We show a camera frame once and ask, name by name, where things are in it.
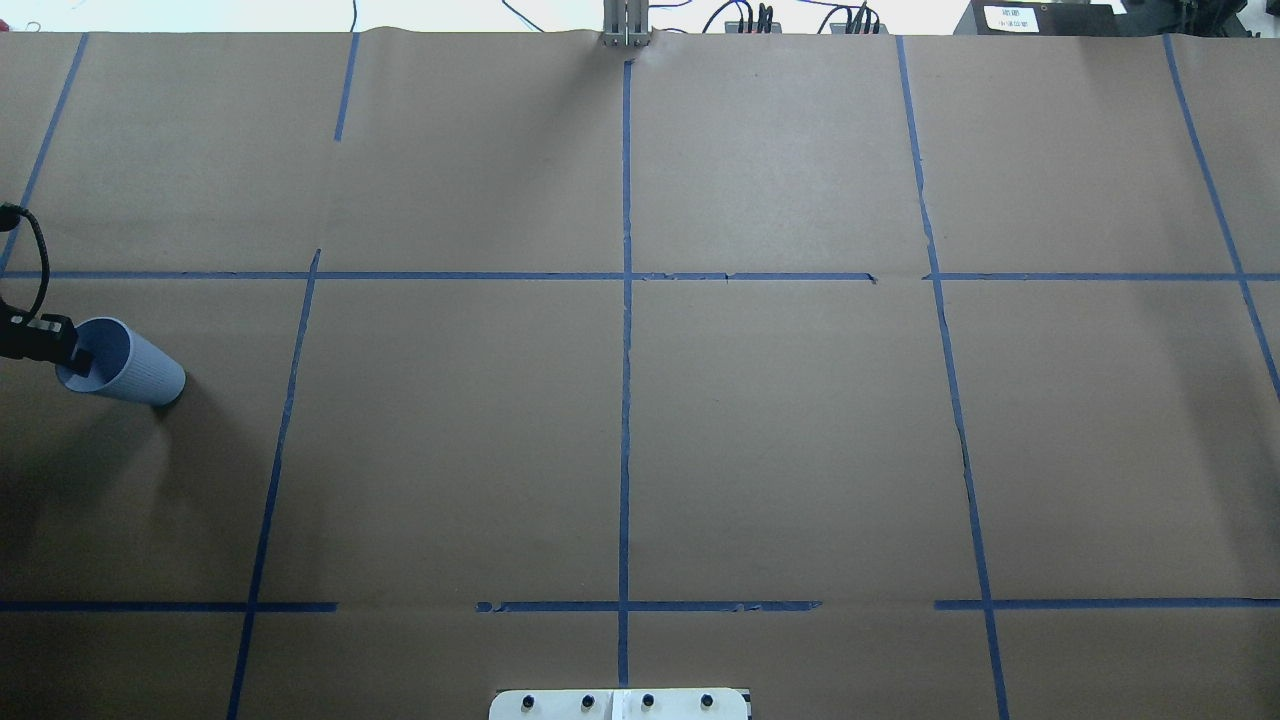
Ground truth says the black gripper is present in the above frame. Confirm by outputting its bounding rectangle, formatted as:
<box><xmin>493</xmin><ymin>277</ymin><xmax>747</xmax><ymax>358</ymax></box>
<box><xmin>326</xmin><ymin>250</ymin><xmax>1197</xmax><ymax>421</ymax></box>
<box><xmin>1</xmin><ymin>301</ymin><xmax>93</xmax><ymax>378</ymax></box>

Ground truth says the blue ribbed plastic cup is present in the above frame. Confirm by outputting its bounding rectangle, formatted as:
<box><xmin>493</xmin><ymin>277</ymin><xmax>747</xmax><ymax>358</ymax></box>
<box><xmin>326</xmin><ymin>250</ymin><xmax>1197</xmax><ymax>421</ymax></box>
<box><xmin>55</xmin><ymin>316</ymin><xmax>186</xmax><ymax>407</ymax></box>

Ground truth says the white mounting plate with bolts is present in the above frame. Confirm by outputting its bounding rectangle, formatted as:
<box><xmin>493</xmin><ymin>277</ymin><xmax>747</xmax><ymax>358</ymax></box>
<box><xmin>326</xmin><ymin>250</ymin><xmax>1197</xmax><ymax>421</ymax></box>
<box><xmin>488</xmin><ymin>687</ymin><xmax>753</xmax><ymax>719</ymax></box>

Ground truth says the black power strip left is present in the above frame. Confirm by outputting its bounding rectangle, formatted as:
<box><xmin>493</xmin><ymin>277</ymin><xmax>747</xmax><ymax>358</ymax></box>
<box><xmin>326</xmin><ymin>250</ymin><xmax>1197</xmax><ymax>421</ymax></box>
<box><xmin>713</xmin><ymin>1</ymin><xmax>782</xmax><ymax>35</ymax></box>

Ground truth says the black power strip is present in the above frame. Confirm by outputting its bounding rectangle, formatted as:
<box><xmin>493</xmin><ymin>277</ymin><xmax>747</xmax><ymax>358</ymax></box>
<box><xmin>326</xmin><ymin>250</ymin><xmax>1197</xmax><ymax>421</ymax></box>
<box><xmin>819</xmin><ymin>3</ymin><xmax>887</xmax><ymax>35</ymax></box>
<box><xmin>713</xmin><ymin>1</ymin><xmax>782</xmax><ymax>35</ymax></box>

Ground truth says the black power strip right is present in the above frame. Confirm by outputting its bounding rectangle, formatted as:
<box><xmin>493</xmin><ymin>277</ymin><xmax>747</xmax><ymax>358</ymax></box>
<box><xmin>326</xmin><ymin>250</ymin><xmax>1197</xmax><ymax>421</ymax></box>
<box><xmin>819</xmin><ymin>3</ymin><xmax>887</xmax><ymax>35</ymax></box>

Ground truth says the black box with label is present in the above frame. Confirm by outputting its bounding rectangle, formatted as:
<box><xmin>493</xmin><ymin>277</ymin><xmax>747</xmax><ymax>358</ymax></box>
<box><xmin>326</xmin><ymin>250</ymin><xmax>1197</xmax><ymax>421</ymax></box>
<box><xmin>952</xmin><ymin>1</ymin><xmax>1121</xmax><ymax>37</ymax></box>

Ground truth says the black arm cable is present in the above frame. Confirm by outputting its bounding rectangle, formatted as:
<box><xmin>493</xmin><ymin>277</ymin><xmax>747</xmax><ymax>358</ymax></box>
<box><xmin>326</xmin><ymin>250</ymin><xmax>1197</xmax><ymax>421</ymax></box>
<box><xmin>0</xmin><ymin>202</ymin><xmax>52</xmax><ymax>319</ymax></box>

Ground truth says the aluminium frame post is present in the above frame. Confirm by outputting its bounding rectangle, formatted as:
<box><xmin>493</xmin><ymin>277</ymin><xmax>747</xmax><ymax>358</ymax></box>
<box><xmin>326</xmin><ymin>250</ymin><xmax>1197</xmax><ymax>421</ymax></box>
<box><xmin>600</xmin><ymin>0</ymin><xmax>652</xmax><ymax>47</ymax></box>

